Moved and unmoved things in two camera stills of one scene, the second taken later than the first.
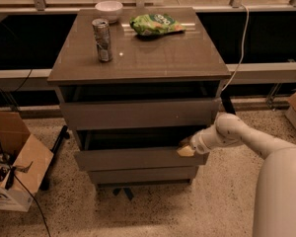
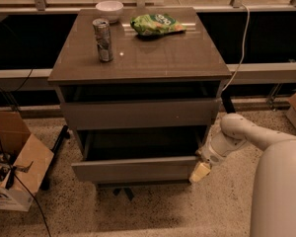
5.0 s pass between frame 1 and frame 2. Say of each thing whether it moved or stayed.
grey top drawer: stayed
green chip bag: stayed
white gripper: moved
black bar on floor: stayed
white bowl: stayed
